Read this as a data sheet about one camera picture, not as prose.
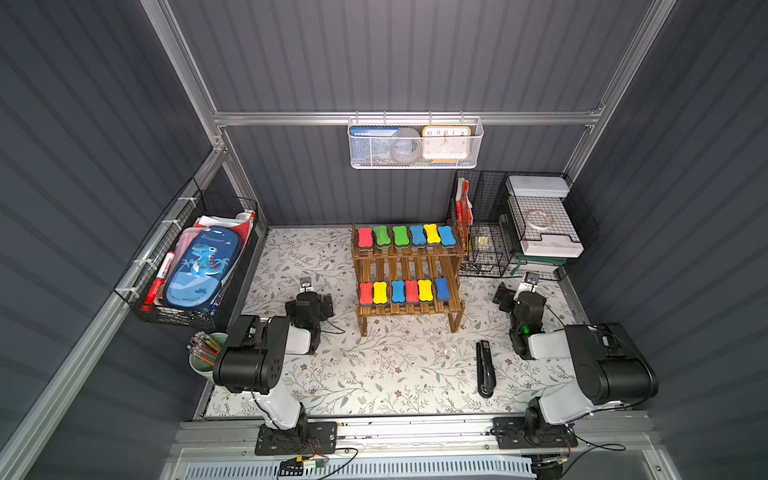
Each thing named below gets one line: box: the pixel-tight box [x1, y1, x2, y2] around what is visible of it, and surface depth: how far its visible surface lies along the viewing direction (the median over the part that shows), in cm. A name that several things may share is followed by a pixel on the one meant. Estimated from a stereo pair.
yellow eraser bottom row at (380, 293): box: [373, 282, 388, 305], surface depth 84 cm
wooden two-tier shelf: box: [351, 224, 466, 337], surface depth 82 cm
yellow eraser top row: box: [423, 223, 441, 244], surface depth 82 cm
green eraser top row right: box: [393, 225, 410, 246], surface depth 81 cm
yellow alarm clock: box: [421, 125, 472, 163], surface depth 90 cm
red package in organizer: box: [456, 178, 473, 242], surface depth 115 cm
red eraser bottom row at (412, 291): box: [406, 280, 419, 302], surface depth 84 cm
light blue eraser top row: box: [410, 225, 427, 245], surface depth 81 cm
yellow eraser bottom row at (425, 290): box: [418, 279, 433, 301], surface depth 85 cm
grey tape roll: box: [391, 127, 421, 163], surface depth 89 cm
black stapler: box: [476, 340, 497, 398], surface depth 82 cm
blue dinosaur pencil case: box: [165, 226, 242, 310], surface depth 66 cm
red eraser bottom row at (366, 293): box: [359, 282, 373, 305], surface depth 84 cm
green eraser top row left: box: [373, 226, 391, 246], surface depth 82 cm
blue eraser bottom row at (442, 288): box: [435, 277, 451, 300], surface depth 84 cm
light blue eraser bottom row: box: [392, 280, 405, 303], surface depth 84 cm
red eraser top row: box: [357, 227, 373, 248], surface depth 81 cm
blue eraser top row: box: [438, 226, 457, 246], surface depth 81 cm
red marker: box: [140, 250, 176, 312], surface depth 66 cm
